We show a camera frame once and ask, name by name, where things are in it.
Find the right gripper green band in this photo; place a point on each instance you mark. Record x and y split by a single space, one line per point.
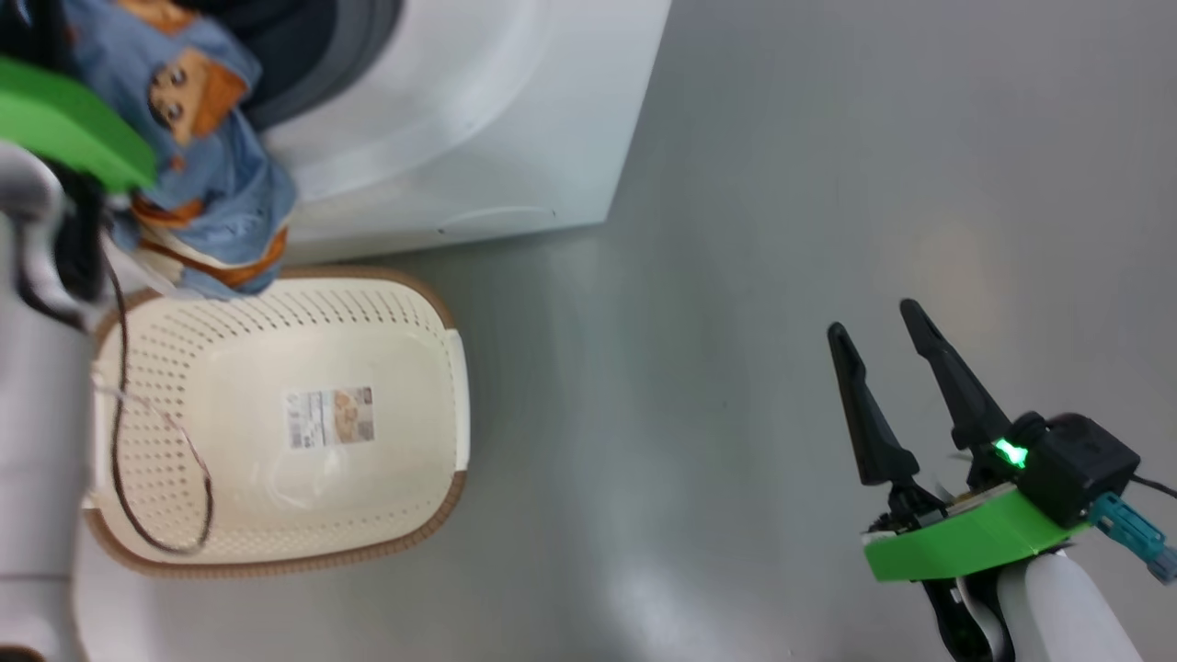
965 538

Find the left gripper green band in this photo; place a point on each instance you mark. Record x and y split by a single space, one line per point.
64 124

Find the printed sticker inside basket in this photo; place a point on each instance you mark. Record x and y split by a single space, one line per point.
329 418

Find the cream perforated laundry basket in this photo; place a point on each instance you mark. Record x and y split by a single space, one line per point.
276 496

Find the blue cartoon print clothing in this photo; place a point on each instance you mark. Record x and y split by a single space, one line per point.
221 193

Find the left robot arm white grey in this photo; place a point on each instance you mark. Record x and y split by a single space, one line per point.
37 441

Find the white front-load washing machine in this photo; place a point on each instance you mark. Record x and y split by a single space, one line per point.
515 119

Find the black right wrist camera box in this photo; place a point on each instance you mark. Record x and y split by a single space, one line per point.
1076 464

